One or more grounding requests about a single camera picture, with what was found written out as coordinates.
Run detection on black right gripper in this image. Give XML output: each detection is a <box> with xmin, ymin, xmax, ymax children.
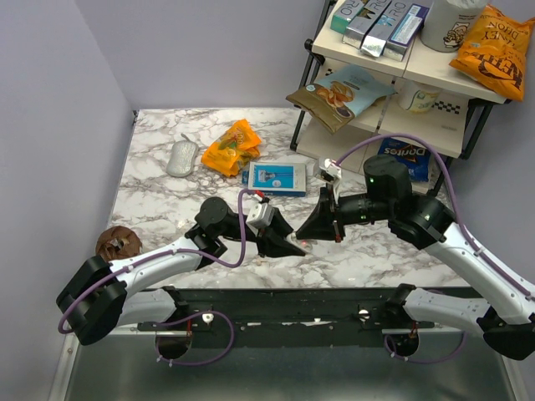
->
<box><xmin>296</xmin><ymin>182</ymin><xmax>393</xmax><ymax>243</ymax></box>

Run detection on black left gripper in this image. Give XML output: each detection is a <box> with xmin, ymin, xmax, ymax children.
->
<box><xmin>217</xmin><ymin>208</ymin><xmax>308</xmax><ymax>260</ymax></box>

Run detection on white earbud charging case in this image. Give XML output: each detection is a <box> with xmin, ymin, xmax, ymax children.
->
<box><xmin>287</xmin><ymin>233</ymin><xmax>313</xmax><ymax>253</ymax></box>

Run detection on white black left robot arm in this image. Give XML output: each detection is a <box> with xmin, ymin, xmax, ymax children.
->
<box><xmin>56</xmin><ymin>192</ymin><xmax>307</xmax><ymax>345</ymax></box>

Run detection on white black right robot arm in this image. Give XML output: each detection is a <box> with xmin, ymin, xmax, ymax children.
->
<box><xmin>297</xmin><ymin>155</ymin><xmax>534</xmax><ymax>360</ymax></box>

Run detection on blue Harry's razor box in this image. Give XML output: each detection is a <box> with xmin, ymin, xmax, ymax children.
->
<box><xmin>242</xmin><ymin>162</ymin><xmax>307</xmax><ymax>197</ymax></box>

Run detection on orange candy bag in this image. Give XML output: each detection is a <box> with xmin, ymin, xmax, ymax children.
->
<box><xmin>201</xmin><ymin>119</ymin><xmax>262</xmax><ymax>177</ymax></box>

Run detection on blue Doritos bag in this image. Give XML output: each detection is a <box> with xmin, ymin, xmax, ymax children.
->
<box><xmin>378</xmin><ymin>138</ymin><xmax>431</xmax><ymax>182</ymax></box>

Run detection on blue gold chips bag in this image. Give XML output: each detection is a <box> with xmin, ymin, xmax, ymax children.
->
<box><xmin>286</xmin><ymin>64</ymin><xmax>395</xmax><ymax>134</ymax></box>

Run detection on black beige shelf rack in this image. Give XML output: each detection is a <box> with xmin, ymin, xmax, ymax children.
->
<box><xmin>290</xmin><ymin>1</ymin><xmax>507</xmax><ymax>165</ymax></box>

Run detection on grey glitter pouch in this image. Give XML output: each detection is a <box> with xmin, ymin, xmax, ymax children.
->
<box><xmin>166</xmin><ymin>134</ymin><xmax>199</xmax><ymax>178</ymax></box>

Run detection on white yellow cup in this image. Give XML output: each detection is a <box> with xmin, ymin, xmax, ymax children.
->
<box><xmin>397</xmin><ymin>80</ymin><xmax>442</xmax><ymax>114</ymax></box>

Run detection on brown paper cupcake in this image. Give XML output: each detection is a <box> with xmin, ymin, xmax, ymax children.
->
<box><xmin>95</xmin><ymin>226</ymin><xmax>142</xmax><ymax>261</ymax></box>

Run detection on silver RO box middle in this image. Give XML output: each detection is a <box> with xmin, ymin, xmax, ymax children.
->
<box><xmin>360</xmin><ymin>1</ymin><xmax>410</xmax><ymax>58</ymax></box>

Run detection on silver ro box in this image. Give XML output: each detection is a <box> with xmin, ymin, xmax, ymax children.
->
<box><xmin>342</xmin><ymin>0</ymin><xmax>391</xmax><ymax>48</ymax></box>
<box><xmin>360</xmin><ymin>1</ymin><xmax>410</xmax><ymax>58</ymax></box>

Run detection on purple blue box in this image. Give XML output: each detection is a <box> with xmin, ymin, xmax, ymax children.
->
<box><xmin>383</xmin><ymin>3</ymin><xmax>430</xmax><ymax>62</ymax></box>

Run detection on green RO box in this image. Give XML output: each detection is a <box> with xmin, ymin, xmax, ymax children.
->
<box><xmin>330</xmin><ymin>0</ymin><xmax>366</xmax><ymax>33</ymax></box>

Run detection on silver RO box left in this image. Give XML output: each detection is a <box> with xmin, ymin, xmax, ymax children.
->
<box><xmin>342</xmin><ymin>0</ymin><xmax>391</xmax><ymax>48</ymax></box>

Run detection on white popcorn tub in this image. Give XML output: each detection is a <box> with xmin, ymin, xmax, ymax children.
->
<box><xmin>420</xmin><ymin>0</ymin><xmax>488</xmax><ymax>53</ymax></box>

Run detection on orange honey dijon chips bag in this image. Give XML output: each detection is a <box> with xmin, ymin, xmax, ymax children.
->
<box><xmin>449</xmin><ymin>4</ymin><xmax>534</xmax><ymax>102</ymax></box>

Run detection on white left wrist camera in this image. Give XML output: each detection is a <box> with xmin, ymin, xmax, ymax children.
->
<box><xmin>246</xmin><ymin>203</ymin><xmax>275</xmax><ymax>230</ymax></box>

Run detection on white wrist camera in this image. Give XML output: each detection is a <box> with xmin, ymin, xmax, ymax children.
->
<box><xmin>313</xmin><ymin>158</ymin><xmax>342</xmax><ymax>185</ymax></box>
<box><xmin>246</xmin><ymin>203</ymin><xmax>275</xmax><ymax>230</ymax></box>

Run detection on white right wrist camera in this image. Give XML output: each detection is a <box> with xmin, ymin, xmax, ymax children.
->
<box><xmin>313</xmin><ymin>158</ymin><xmax>342</xmax><ymax>185</ymax></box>

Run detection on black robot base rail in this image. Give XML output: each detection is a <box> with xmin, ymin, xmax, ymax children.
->
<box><xmin>138</xmin><ymin>287</ymin><xmax>415</xmax><ymax>348</ymax></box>

